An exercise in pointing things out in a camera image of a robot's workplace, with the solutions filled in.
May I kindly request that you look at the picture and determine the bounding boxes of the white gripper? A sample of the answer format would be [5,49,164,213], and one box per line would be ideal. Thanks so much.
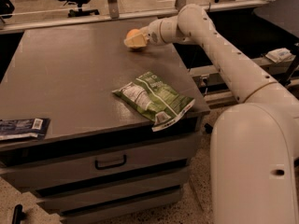
[124,20,163,49]

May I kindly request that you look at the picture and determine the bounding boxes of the green jalapeno chip bag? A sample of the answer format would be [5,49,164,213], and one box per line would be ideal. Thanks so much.
[113,72,195,132]

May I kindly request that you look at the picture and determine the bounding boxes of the orange fruit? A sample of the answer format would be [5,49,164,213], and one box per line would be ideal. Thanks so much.
[126,29,141,39]

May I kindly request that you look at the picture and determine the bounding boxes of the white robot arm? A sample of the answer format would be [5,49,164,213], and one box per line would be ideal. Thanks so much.
[124,5,299,224]

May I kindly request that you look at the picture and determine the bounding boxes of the black stand legs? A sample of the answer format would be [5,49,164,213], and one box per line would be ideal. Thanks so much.
[204,123,213,133]

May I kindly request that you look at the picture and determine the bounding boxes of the grey drawer cabinet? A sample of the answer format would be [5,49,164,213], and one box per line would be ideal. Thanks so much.
[0,21,209,224]

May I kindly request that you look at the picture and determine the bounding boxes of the small white box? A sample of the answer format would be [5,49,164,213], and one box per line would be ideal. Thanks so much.
[265,48,292,63]

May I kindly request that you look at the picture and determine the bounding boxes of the blue snack packet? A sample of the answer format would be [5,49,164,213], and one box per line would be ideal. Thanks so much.
[0,118,50,141]

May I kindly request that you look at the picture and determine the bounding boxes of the black cylinder on floor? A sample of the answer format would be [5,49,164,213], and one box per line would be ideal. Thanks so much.
[11,204,26,224]

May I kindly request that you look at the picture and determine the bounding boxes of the grey metal railing frame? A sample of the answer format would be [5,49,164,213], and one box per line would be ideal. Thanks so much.
[1,0,275,30]

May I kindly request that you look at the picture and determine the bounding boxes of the black drawer handle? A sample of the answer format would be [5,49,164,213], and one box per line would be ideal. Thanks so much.
[94,155,127,171]

